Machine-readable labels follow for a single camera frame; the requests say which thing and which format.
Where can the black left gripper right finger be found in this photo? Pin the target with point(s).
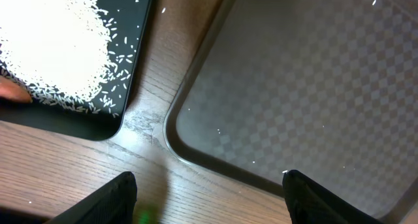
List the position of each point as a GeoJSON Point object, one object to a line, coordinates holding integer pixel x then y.
{"type": "Point", "coordinates": [310, 203]}

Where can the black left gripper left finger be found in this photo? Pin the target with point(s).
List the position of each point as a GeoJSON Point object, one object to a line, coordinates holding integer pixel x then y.
{"type": "Point", "coordinates": [113, 203]}

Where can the orange carrot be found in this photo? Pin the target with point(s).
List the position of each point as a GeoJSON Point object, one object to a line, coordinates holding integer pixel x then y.
{"type": "Point", "coordinates": [13, 92]}

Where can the pile of white rice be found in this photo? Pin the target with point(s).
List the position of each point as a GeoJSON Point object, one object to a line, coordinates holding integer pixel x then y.
{"type": "Point", "coordinates": [56, 48]}

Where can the dark brown serving tray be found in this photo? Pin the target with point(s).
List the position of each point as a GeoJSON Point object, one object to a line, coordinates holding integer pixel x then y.
{"type": "Point", "coordinates": [325, 87]}

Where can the black plastic tray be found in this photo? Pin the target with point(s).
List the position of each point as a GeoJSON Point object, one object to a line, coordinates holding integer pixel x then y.
{"type": "Point", "coordinates": [101, 118]}

